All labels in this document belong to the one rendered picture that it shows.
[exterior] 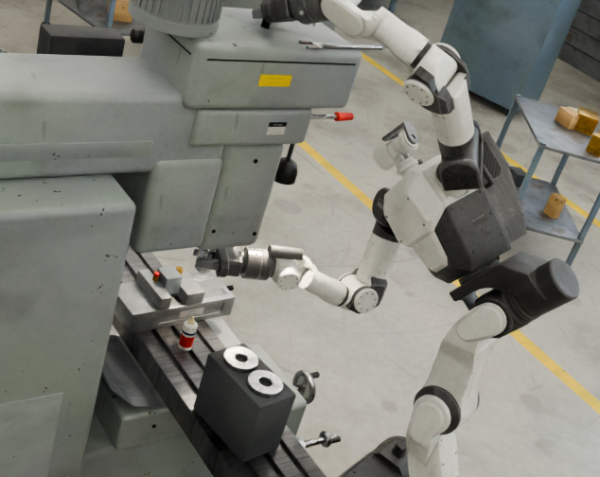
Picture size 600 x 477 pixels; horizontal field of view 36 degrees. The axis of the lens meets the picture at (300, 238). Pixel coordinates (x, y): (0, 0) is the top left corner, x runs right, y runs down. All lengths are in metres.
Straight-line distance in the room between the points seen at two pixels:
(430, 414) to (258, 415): 0.54
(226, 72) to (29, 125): 0.44
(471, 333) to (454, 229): 0.28
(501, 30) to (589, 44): 2.62
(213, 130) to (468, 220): 0.69
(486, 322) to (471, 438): 1.94
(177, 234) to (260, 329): 2.22
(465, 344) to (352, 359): 2.03
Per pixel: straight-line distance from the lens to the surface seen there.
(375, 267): 2.66
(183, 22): 2.01
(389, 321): 4.82
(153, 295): 2.68
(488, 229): 2.39
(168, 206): 2.19
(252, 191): 2.32
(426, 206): 2.33
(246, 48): 2.08
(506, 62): 8.32
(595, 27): 10.76
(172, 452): 2.74
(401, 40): 2.04
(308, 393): 3.12
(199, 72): 2.03
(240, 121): 2.17
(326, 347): 4.46
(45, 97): 1.94
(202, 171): 2.18
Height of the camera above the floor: 2.54
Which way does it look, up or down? 29 degrees down
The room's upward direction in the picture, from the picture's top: 18 degrees clockwise
